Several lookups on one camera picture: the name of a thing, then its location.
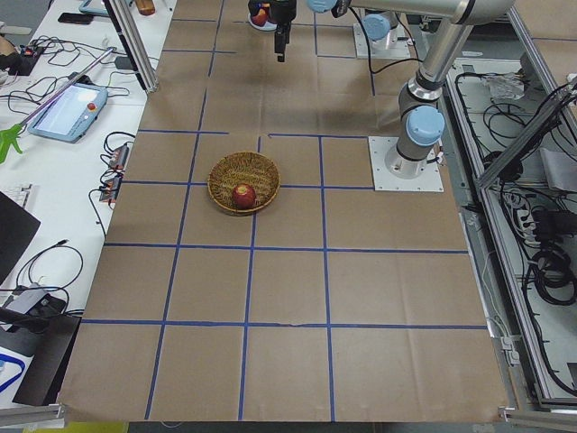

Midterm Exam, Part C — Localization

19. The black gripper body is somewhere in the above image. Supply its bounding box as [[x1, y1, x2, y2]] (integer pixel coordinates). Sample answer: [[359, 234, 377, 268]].
[[270, 0, 297, 25]]

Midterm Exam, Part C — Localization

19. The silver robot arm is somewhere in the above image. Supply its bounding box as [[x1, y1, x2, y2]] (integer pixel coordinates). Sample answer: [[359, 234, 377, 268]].
[[362, 8, 414, 53], [308, 0, 514, 179]]

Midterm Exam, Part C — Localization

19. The white round plate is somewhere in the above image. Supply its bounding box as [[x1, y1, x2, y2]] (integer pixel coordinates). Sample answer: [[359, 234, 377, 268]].
[[248, 12, 277, 32]]

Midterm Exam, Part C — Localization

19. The red plate apple front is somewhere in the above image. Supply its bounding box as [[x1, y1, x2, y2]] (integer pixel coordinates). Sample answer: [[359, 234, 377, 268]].
[[251, 10, 268, 28]]

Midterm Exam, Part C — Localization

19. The round wicker basket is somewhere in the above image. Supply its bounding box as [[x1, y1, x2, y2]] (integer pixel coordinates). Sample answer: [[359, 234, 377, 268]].
[[207, 151, 280, 216]]

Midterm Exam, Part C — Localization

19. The dark red basket apple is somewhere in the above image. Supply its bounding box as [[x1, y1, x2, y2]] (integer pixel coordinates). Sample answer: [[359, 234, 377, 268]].
[[232, 183, 256, 210]]

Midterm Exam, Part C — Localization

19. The blue teach pendant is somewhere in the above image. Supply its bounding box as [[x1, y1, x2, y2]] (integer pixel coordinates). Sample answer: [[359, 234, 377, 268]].
[[28, 84, 108, 143]]

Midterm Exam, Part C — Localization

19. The green grabber stick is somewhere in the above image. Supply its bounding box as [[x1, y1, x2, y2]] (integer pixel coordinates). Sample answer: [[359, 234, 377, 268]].
[[0, 47, 115, 163]]

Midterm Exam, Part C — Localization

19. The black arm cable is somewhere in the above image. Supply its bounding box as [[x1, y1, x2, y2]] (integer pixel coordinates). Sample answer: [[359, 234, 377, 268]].
[[346, 6, 423, 76]]

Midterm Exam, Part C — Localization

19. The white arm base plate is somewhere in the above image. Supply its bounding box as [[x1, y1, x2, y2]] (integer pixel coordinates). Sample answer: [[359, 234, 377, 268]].
[[368, 136, 444, 193], [353, 23, 411, 60]]

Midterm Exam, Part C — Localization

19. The aluminium frame post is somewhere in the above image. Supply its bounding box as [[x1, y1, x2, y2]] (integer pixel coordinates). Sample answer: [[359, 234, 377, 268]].
[[104, 0, 159, 94]]

